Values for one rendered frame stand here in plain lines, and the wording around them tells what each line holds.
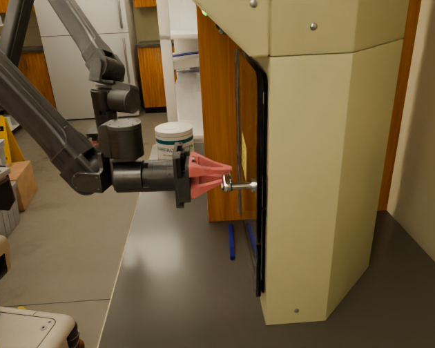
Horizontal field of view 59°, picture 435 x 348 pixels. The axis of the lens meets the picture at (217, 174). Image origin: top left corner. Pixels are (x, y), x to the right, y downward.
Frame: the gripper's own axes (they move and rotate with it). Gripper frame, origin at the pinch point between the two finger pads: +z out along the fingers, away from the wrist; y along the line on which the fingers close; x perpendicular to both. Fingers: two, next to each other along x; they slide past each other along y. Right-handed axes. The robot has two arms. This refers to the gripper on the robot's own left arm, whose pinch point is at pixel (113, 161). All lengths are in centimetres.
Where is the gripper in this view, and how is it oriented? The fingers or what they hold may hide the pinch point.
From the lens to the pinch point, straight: 107.5
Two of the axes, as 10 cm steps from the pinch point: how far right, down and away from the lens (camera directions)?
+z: 0.3, 9.1, 4.2
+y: 10.0, -0.6, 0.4
